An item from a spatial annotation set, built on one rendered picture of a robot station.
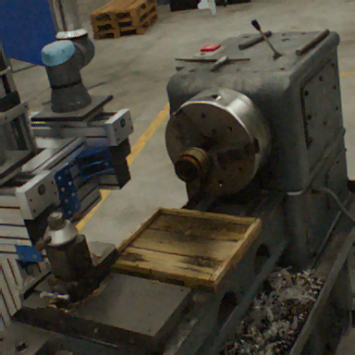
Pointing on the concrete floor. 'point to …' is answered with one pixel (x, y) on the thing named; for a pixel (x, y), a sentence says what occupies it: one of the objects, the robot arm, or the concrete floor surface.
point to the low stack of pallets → (123, 18)
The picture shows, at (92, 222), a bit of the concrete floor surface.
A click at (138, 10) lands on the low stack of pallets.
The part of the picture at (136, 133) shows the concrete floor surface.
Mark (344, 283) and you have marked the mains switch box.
